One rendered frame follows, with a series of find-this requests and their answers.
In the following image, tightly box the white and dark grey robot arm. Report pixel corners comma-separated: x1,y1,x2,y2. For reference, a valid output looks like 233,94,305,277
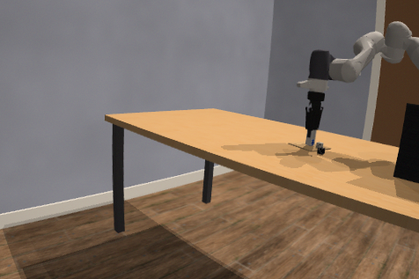
297,21,419,92

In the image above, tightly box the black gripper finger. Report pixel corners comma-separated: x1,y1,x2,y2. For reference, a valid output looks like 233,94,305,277
305,103,319,145
312,105,323,144

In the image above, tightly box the tan square mat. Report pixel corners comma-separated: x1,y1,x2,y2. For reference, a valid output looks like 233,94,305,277
288,142,331,152

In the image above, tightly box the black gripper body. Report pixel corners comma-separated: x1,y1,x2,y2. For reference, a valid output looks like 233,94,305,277
307,92,325,113

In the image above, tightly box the black die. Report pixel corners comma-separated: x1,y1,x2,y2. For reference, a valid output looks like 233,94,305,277
317,147,325,155

